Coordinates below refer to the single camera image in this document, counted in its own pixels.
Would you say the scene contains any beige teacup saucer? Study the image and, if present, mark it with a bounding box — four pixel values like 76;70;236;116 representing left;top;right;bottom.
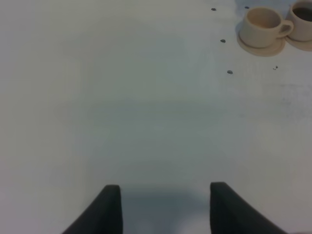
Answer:
285;37;312;51
236;29;286;58

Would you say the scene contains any beige teacup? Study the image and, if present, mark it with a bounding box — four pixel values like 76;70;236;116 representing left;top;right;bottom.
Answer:
286;0;312;42
238;7;294;48

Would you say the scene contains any beige left teacup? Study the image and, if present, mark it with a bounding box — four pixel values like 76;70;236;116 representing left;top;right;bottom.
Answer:
238;7;294;48

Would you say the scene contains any beige right teacup saucer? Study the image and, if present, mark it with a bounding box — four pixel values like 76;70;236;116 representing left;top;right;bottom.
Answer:
285;37;312;51

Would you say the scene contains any beige left teacup saucer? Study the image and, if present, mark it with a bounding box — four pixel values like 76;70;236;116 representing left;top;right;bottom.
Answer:
236;29;286;58

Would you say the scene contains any beige right teacup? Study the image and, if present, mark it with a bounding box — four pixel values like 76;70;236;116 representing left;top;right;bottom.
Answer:
286;0;312;42

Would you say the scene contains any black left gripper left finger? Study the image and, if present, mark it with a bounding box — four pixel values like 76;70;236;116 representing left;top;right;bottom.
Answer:
64;185;123;234

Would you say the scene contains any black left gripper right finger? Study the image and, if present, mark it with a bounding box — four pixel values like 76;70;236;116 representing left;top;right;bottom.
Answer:
210;182;285;234

